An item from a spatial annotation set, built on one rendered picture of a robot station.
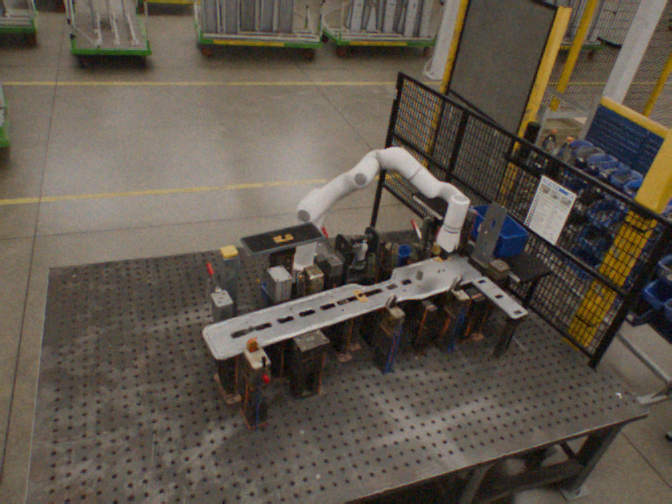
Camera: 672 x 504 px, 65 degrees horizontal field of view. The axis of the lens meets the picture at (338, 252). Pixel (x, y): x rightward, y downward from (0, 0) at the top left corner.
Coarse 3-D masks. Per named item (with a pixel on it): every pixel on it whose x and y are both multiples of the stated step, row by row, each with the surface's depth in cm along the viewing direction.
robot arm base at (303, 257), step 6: (300, 246) 280; (306, 246) 279; (312, 246) 281; (300, 252) 282; (306, 252) 282; (312, 252) 284; (294, 258) 288; (300, 258) 285; (306, 258) 285; (312, 258) 288; (294, 264) 288; (300, 264) 287; (306, 264) 288; (300, 270) 285
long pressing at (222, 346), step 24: (432, 264) 266; (456, 264) 269; (336, 288) 241; (360, 288) 244; (384, 288) 246; (408, 288) 248; (432, 288) 251; (264, 312) 224; (288, 312) 225; (336, 312) 229; (360, 312) 231; (216, 336) 209; (264, 336) 212; (288, 336) 214
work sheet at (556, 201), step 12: (540, 180) 264; (552, 180) 258; (540, 192) 266; (552, 192) 260; (564, 192) 254; (540, 204) 267; (552, 204) 261; (564, 204) 256; (528, 216) 275; (540, 216) 269; (552, 216) 263; (564, 216) 257; (528, 228) 277; (540, 228) 271; (552, 228) 264; (552, 240) 266
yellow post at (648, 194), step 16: (656, 160) 218; (656, 176) 219; (640, 192) 226; (656, 192) 221; (656, 208) 223; (624, 224) 235; (640, 224) 229; (624, 240) 237; (608, 256) 246; (608, 272) 247; (624, 272) 245; (592, 288) 256; (608, 288) 249; (608, 304) 258; (576, 320) 268; (592, 320) 261; (576, 336) 271; (592, 336) 272
